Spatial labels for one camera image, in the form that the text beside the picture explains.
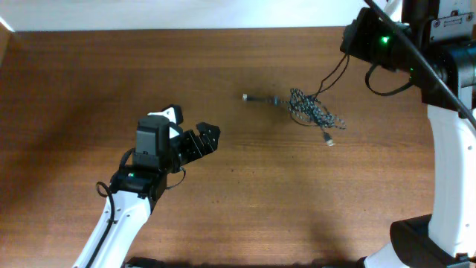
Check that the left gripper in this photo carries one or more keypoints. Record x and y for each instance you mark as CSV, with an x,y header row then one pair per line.
x,y
184,147

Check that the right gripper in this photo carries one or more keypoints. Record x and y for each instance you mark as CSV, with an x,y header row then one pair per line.
x,y
349,36

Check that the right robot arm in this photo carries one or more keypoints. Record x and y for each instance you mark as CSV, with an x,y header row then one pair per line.
x,y
433,42

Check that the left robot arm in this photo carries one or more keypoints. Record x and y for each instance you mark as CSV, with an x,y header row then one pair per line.
x,y
161,148

